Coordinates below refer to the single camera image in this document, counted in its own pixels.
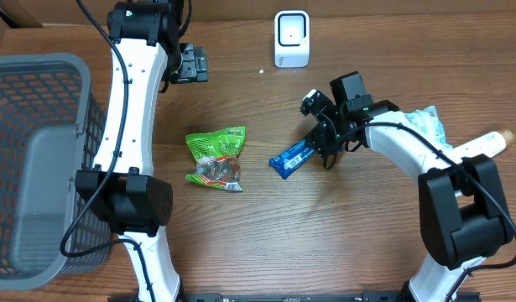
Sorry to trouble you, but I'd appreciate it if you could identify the blue snack bar wrapper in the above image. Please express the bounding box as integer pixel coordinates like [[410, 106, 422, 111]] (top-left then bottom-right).
[[268, 138, 314, 180]]

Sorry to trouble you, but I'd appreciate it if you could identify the green candy bag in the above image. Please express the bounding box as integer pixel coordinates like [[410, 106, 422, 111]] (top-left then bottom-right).
[[185, 126, 246, 191]]

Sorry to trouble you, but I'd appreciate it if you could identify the teal white snack packet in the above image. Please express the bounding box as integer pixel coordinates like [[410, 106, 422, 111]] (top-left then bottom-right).
[[405, 106, 452, 149]]

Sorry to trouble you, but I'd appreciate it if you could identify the white tube gold cap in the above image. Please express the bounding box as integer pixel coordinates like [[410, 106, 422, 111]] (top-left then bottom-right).
[[451, 129, 514, 159]]

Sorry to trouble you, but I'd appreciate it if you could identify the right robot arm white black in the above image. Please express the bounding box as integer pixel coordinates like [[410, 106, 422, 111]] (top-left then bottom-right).
[[300, 72, 516, 301]]

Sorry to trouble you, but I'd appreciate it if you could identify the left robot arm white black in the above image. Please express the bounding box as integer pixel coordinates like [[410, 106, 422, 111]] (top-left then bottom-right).
[[60, 0, 208, 301]]

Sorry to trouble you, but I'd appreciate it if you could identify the white barcode scanner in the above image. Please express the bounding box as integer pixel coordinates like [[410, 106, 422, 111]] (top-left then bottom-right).
[[274, 10, 310, 68]]

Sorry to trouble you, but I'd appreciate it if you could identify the grey plastic mesh basket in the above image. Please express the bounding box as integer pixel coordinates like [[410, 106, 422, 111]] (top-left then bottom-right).
[[0, 53, 110, 291]]

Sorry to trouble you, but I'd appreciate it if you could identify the black rail at table edge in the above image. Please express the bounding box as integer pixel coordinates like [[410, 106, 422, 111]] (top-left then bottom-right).
[[184, 291, 481, 302]]

